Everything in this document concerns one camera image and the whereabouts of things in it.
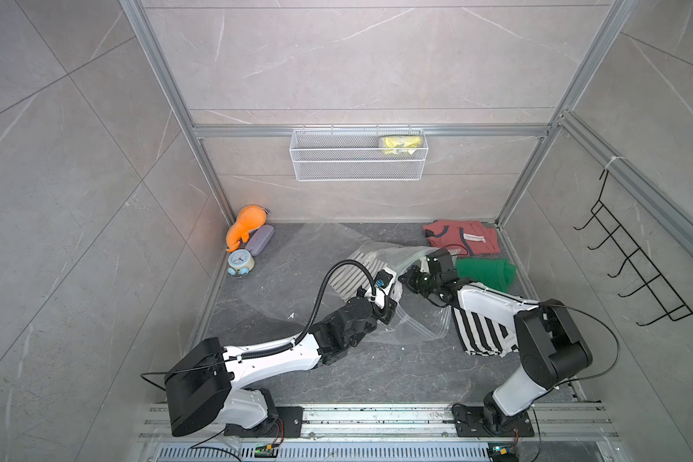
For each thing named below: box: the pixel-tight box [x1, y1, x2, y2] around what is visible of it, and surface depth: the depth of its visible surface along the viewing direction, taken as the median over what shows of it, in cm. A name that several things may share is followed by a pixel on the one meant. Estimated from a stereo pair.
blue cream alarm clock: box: [227, 248, 256, 278], surface depth 103 cm
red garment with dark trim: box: [423, 219, 501, 256], surface depth 117 cm
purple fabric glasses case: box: [244, 224, 275, 257], surface depth 113 cm
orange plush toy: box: [225, 204, 267, 253], surface depth 114 cm
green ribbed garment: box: [455, 257, 517, 294], surface depth 105 cm
